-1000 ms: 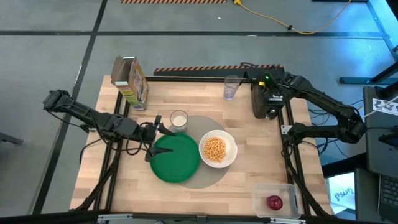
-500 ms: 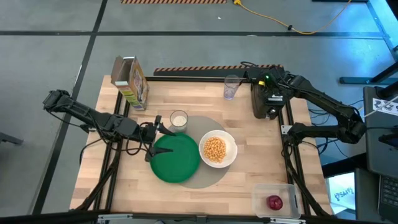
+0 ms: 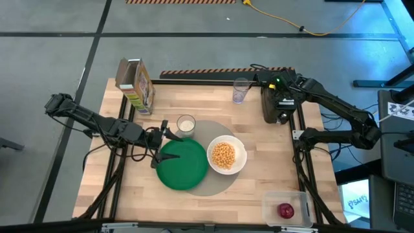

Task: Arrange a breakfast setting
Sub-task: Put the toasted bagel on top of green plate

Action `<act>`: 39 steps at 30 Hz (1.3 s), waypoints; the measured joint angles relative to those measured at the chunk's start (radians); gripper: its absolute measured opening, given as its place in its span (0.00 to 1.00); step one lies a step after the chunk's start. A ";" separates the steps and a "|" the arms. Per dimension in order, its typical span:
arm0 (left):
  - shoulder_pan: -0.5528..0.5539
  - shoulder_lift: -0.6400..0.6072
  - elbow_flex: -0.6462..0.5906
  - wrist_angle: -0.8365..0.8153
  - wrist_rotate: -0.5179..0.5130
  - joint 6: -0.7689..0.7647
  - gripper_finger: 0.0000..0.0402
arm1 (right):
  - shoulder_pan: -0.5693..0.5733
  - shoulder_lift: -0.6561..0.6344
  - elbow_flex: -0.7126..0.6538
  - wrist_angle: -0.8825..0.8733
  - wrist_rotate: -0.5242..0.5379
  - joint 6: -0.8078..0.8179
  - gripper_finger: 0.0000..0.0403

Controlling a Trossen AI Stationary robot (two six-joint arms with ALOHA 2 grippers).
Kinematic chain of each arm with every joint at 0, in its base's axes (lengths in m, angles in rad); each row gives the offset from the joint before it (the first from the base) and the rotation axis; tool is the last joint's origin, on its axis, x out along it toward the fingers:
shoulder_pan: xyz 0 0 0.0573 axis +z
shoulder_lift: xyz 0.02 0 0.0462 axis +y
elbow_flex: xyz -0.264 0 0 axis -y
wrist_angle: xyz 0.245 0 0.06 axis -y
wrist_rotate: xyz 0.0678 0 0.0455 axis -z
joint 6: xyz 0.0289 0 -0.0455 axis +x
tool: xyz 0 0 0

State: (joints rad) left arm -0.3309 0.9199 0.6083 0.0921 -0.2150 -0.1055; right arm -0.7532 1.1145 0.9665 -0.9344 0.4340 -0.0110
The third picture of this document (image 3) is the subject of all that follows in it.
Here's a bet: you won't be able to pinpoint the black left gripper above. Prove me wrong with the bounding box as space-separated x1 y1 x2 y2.
144 120 184 169

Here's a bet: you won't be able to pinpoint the tall clear tumbler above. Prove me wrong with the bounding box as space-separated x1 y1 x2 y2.
232 77 251 105

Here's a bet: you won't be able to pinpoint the yellow cereal box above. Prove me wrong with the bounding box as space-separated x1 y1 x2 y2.
115 58 156 116

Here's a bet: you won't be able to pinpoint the red apple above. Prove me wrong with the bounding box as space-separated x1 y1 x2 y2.
277 203 296 219

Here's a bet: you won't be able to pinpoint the black toaster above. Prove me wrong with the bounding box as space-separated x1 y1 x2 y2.
261 86 298 126

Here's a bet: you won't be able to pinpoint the short glass of milk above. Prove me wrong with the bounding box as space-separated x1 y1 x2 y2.
176 114 197 139

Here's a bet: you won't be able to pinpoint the green plate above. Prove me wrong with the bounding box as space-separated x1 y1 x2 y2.
155 137 210 191

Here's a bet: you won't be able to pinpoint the yellow cereal balls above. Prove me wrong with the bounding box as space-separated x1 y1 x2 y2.
212 142 236 171

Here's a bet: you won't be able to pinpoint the grey round placemat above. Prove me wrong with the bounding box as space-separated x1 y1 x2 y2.
170 120 246 197

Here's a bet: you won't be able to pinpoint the black bar with hazard stripes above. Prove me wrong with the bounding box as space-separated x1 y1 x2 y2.
160 67 296 80

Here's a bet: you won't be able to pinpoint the white bowl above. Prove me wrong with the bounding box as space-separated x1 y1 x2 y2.
206 135 248 176

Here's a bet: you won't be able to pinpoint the black stand leg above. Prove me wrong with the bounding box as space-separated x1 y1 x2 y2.
352 63 414 88

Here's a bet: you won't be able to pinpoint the clear plastic container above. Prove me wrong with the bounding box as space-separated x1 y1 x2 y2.
261 190 313 228

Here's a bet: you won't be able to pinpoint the white marker sheet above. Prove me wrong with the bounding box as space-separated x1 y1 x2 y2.
387 102 414 122

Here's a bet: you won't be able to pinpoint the orange black hazard floor tape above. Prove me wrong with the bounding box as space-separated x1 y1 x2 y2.
125 0 237 5

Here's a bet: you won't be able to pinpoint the white printed panel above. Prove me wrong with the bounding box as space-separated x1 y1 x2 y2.
338 179 371 224

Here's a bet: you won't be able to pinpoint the grey equipment cabinet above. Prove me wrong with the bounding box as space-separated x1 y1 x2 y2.
377 89 414 187

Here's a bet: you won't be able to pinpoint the black crossbar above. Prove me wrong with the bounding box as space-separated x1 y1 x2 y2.
0 219 414 233

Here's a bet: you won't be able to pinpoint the grey furniture foot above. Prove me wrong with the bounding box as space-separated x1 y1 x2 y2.
0 137 25 152

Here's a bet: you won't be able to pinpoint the black keyboard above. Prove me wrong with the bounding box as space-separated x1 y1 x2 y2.
392 181 414 231

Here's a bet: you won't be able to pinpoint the yellow extension cable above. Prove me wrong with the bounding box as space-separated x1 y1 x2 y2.
241 0 367 37

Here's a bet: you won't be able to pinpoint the black aluminium table frame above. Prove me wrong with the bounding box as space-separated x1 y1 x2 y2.
76 77 345 227

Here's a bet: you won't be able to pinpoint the silver metal bracket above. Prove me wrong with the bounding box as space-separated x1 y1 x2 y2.
101 222 139 233
280 226 320 233

